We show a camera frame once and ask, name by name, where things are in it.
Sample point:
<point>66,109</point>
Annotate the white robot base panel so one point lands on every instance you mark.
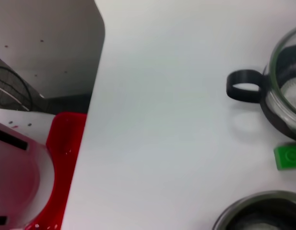
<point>54,48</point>

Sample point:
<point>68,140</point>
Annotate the white robot torso shell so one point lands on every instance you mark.
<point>18,172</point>

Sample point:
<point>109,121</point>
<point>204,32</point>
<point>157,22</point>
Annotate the red robot base cover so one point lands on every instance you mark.
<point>66,155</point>

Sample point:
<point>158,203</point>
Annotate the green toy brick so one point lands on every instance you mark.
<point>288,157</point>

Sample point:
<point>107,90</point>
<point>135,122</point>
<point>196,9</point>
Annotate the glass teacup black holder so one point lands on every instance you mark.
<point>243,97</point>
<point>258,215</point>

